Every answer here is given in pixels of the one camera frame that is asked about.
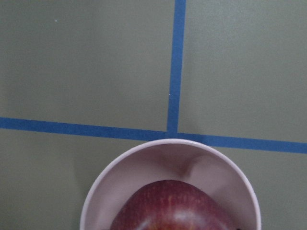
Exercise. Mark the red apple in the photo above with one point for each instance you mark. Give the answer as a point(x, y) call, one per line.
point(171, 205)

